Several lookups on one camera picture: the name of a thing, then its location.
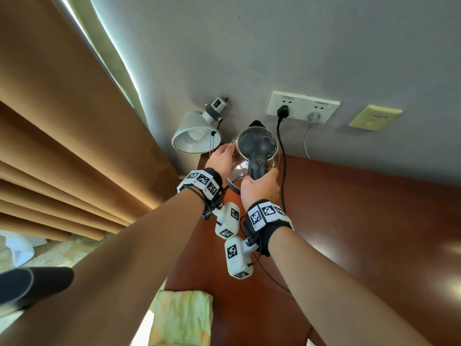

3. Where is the black kettle base with cord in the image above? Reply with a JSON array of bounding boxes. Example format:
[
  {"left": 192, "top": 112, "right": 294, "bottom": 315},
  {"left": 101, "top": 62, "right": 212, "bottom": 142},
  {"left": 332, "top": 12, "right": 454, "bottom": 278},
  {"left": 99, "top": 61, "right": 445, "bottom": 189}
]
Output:
[{"left": 275, "top": 105, "right": 291, "bottom": 215}]

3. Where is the right wrist marker strap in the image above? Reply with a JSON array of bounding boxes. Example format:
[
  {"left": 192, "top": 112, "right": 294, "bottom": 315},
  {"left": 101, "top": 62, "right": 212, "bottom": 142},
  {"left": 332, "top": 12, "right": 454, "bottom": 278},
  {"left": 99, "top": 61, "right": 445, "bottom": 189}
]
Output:
[{"left": 243, "top": 199, "right": 294, "bottom": 257}]

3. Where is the tan curtain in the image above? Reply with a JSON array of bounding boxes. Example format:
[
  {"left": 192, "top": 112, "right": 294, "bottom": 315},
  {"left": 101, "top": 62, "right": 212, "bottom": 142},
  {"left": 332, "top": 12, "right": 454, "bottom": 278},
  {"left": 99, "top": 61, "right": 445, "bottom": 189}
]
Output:
[{"left": 0, "top": 0, "right": 181, "bottom": 242}]

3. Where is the person's left hand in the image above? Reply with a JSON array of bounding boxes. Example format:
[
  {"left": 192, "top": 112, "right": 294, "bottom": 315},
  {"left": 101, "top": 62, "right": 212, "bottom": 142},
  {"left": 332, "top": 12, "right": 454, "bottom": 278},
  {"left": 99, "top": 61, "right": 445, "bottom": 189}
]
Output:
[{"left": 205, "top": 143, "right": 235, "bottom": 181}]

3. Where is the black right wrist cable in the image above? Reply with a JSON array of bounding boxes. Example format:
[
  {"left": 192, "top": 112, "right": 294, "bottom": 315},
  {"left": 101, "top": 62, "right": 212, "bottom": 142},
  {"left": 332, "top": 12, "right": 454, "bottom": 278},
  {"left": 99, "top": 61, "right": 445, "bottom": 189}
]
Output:
[{"left": 252, "top": 248, "right": 291, "bottom": 293}]

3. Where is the white sheer curtain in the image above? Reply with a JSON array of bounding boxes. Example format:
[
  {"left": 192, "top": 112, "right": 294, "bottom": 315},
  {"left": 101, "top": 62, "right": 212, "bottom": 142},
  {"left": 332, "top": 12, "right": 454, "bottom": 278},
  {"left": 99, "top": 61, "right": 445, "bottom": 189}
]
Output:
[{"left": 5, "top": 234, "right": 48, "bottom": 268}]

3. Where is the person's right hand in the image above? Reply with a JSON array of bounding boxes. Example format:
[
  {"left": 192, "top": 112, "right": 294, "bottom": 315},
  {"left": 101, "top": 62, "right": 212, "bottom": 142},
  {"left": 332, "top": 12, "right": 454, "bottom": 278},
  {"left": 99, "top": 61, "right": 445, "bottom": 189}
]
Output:
[{"left": 240, "top": 167, "right": 281, "bottom": 212}]

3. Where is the white cone lamp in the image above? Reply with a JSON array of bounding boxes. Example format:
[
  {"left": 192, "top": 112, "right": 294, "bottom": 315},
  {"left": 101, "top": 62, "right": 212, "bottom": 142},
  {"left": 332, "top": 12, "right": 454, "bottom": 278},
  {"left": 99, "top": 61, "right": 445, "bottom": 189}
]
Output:
[{"left": 171, "top": 97, "right": 230, "bottom": 154}]

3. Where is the left wrist marker strap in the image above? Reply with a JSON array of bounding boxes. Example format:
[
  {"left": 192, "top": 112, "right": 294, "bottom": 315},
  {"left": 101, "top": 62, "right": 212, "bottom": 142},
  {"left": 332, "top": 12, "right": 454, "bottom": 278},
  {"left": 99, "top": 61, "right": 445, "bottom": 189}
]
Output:
[{"left": 176, "top": 167, "right": 226, "bottom": 220}]

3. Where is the person's right forearm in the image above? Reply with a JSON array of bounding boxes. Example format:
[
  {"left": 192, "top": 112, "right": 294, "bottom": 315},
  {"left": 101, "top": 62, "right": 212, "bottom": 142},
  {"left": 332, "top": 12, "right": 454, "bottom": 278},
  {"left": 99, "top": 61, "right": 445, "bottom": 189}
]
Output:
[{"left": 268, "top": 226, "right": 433, "bottom": 346}]

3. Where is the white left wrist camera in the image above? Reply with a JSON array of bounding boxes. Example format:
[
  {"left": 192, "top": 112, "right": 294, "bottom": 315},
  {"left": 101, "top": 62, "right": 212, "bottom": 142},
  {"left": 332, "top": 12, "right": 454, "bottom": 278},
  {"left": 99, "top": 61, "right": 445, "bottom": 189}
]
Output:
[{"left": 212, "top": 202, "right": 241, "bottom": 240}]

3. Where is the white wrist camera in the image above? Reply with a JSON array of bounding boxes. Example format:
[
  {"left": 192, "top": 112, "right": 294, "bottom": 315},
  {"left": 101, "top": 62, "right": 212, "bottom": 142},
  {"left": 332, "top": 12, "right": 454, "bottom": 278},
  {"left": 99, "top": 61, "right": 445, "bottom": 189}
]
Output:
[
  {"left": 224, "top": 235, "right": 260, "bottom": 280},
  {"left": 212, "top": 202, "right": 241, "bottom": 240}
]

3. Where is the black grey sleeve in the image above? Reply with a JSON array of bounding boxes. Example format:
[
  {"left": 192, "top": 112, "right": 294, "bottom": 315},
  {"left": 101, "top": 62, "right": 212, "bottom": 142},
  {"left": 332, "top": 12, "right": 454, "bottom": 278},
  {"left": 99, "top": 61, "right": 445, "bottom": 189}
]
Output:
[{"left": 0, "top": 267, "right": 75, "bottom": 309}]

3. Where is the red-brown wooden table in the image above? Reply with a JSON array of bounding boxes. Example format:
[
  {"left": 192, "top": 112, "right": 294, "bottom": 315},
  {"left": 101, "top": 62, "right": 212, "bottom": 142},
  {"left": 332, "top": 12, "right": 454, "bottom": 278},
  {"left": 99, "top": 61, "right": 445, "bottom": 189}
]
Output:
[{"left": 164, "top": 153, "right": 461, "bottom": 346}]

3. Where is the yellow cleaning cloth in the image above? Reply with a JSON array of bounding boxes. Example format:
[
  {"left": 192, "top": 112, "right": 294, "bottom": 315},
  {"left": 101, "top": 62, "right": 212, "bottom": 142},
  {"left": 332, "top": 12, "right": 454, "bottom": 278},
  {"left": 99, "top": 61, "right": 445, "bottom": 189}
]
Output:
[{"left": 148, "top": 290, "right": 214, "bottom": 346}]

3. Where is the steel electric kettle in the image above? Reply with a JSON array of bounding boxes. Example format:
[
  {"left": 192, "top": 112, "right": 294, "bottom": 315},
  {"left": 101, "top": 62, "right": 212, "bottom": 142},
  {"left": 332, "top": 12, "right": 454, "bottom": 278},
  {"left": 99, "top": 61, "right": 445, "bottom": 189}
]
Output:
[{"left": 227, "top": 120, "right": 281, "bottom": 194}]

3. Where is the person's left forearm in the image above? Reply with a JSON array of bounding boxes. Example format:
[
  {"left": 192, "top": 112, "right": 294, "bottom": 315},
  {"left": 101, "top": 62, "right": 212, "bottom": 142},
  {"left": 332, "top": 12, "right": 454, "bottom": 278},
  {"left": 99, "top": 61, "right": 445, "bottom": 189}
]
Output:
[{"left": 0, "top": 190, "right": 206, "bottom": 346}]

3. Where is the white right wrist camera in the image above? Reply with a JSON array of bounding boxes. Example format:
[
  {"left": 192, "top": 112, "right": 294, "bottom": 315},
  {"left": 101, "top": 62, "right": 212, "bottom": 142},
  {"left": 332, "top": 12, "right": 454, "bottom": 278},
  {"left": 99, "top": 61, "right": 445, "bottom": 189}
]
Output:
[{"left": 224, "top": 235, "right": 260, "bottom": 280}]

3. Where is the yellow wall plate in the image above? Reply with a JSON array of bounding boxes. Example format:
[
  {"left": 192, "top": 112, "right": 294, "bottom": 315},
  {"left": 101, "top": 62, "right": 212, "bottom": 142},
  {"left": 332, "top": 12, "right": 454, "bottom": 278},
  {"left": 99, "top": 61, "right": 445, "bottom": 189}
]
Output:
[{"left": 348, "top": 104, "right": 403, "bottom": 132}]

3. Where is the wrist marker strap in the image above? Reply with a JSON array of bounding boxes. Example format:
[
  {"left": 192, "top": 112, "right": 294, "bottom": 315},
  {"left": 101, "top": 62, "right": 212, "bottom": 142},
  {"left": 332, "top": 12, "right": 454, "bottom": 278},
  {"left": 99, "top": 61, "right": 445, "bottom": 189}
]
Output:
[
  {"left": 243, "top": 199, "right": 294, "bottom": 257},
  {"left": 176, "top": 167, "right": 226, "bottom": 220}
]

